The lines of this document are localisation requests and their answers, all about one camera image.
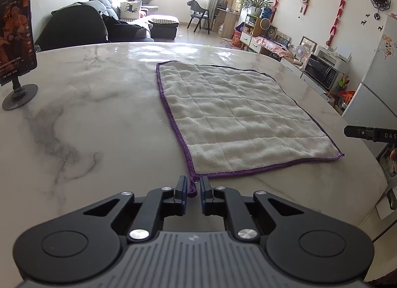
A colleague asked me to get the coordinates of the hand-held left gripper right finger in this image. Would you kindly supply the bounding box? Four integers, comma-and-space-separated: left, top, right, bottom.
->
200, 176, 311, 242

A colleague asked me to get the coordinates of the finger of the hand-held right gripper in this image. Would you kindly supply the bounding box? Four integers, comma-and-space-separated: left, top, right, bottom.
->
344, 125, 397, 145

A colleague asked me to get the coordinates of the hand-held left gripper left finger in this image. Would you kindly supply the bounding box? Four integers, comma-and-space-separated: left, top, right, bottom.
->
77, 176, 189, 242

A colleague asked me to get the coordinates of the white towel with purple edge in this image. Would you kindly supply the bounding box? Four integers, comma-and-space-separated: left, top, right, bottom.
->
156, 60, 346, 199

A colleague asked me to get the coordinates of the white refrigerator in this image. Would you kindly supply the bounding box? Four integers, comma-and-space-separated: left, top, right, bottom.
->
341, 13, 397, 160

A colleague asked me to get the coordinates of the black microwave oven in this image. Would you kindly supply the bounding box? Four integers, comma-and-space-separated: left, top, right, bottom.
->
303, 54, 339, 91

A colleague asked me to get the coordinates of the white printer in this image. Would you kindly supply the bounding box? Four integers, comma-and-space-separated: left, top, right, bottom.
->
314, 45, 352, 73

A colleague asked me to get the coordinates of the small white desk fan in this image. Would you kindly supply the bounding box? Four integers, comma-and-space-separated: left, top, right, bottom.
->
294, 44, 306, 66

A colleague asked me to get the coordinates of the framed picture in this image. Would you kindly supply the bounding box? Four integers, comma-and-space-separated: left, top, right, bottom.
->
299, 36, 318, 55

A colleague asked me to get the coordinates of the pink cloth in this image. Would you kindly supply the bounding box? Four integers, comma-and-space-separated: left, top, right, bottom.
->
254, 36, 294, 58

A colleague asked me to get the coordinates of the wooden shelf cabinet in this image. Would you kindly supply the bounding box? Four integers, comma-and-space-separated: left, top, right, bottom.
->
240, 13, 265, 52

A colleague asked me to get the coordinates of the green potted plant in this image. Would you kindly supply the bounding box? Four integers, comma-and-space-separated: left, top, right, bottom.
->
239, 0, 275, 17

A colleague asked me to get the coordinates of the dark grey sofa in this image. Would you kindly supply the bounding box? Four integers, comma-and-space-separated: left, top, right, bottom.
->
89, 0, 180, 42

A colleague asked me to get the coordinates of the wooden desk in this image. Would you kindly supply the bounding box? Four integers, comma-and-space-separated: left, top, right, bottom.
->
212, 6, 241, 39

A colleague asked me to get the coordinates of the black clothing pile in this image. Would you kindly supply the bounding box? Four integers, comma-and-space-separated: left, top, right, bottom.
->
104, 15, 149, 40

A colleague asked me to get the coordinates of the dark wooden chair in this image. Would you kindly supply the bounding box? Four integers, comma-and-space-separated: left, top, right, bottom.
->
187, 0, 212, 35

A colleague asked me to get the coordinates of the black round phone stand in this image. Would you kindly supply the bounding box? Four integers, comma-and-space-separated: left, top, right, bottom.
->
1, 71, 39, 111

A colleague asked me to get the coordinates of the white deer print pillow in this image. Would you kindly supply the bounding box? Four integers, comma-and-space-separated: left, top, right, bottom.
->
119, 0, 143, 20

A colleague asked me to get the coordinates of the chair covered by black jacket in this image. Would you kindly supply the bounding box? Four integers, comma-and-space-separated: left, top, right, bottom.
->
33, 3, 110, 52

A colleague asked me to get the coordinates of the black smartphone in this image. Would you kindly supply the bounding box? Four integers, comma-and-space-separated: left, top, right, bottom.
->
0, 0, 38, 87

